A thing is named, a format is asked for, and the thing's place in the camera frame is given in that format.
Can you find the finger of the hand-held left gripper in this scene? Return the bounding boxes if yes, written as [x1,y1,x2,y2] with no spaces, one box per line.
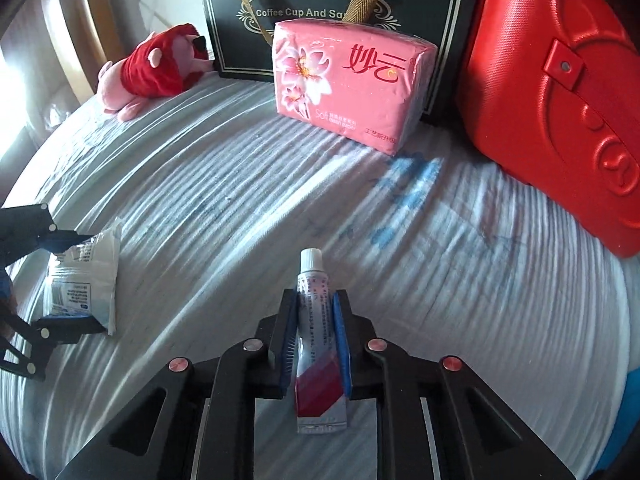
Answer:
[0,310,108,381]
[0,203,96,267]

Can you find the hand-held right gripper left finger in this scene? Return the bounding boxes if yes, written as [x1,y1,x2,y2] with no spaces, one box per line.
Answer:
[55,287,301,480]

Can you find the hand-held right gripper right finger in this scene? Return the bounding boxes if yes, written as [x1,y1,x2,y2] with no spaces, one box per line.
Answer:
[331,289,576,480]

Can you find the small red white tube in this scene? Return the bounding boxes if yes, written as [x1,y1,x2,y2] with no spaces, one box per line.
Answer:
[295,248,348,433]

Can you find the white blue-print packet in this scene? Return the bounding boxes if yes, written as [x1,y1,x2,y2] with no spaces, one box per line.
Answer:
[47,217,122,336]

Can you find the blue plastic crate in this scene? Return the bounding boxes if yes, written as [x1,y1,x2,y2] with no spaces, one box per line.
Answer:
[597,425,637,467]

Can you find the pink pig plush toy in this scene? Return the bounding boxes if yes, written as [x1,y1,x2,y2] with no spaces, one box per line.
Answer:
[98,22,217,122]

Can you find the sealed pink tissue pack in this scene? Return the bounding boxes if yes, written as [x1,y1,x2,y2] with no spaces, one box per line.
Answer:
[272,17,439,157]

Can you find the black gift bag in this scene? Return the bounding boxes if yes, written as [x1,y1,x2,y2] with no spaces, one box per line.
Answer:
[196,0,483,126]

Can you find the red bear-embossed suitcase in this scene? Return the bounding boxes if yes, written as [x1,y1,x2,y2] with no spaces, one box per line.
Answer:
[455,0,640,259]

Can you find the wooden headboard frame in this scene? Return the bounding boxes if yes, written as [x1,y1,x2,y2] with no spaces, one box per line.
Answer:
[0,0,131,111]

